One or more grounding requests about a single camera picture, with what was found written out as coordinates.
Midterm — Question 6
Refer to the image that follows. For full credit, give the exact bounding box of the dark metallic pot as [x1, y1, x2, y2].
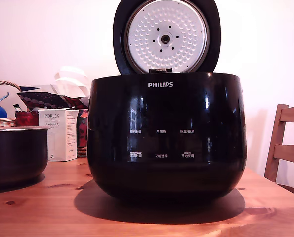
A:
[0, 126, 50, 190]

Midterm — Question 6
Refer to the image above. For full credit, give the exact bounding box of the black Philips rice cooker body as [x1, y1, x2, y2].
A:
[86, 72, 248, 205]

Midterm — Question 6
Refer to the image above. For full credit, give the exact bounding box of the black rice cooker lid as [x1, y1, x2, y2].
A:
[113, 0, 222, 75]

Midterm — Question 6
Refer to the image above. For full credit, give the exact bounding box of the red floral tin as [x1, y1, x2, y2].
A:
[76, 108, 89, 158]

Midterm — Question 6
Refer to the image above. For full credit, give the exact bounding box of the white folded paper bag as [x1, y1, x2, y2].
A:
[53, 66, 91, 97]

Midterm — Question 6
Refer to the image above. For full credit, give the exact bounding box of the white Porlex cardboard box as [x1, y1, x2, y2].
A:
[38, 108, 80, 162]

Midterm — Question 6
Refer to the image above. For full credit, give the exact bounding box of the dark dotted patterned cloth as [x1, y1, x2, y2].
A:
[16, 91, 90, 111]

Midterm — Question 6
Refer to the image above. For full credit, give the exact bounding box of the red container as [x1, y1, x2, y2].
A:
[14, 110, 40, 127]

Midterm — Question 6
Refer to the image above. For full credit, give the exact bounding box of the woven wicker basket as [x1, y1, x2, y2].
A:
[0, 80, 22, 128]

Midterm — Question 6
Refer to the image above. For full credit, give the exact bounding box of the wooden chair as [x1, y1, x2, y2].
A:
[263, 103, 294, 194]

